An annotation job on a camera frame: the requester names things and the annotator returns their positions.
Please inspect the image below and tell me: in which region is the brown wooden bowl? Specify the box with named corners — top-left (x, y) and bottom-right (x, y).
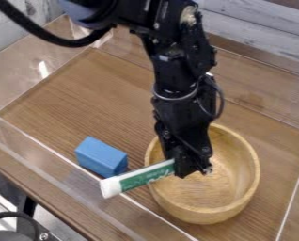
top-left (149, 124), bottom-right (262, 225)

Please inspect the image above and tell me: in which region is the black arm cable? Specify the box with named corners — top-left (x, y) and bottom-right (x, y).
top-left (0, 0), bottom-right (117, 49)

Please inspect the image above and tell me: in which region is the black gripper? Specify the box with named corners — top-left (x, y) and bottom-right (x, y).
top-left (150, 73), bottom-right (226, 180)

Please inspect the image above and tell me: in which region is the blue rectangular block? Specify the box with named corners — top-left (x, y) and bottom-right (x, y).
top-left (75, 137), bottom-right (129, 178)

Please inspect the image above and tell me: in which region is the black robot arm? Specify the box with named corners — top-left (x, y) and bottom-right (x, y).
top-left (59, 0), bottom-right (225, 178)

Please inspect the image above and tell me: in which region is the green Expo marker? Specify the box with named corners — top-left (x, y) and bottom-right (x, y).
top-left (99, 159), bottom-right (175, 199)

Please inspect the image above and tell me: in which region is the black table leg bracket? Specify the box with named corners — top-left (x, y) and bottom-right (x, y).
top-left (16, 196), bottom-right (60, 241)

